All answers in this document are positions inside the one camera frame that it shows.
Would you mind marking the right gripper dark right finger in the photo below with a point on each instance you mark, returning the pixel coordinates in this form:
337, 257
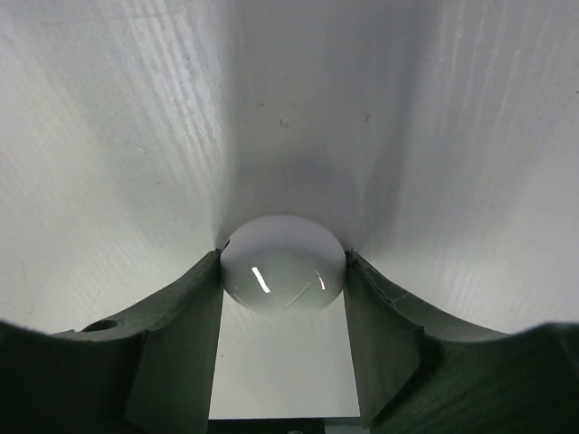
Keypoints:
419, 369

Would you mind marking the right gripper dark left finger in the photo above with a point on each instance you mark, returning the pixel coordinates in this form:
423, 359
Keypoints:
146, 369

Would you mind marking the white round charging case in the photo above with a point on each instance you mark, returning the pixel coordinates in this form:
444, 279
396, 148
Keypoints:
283, 265

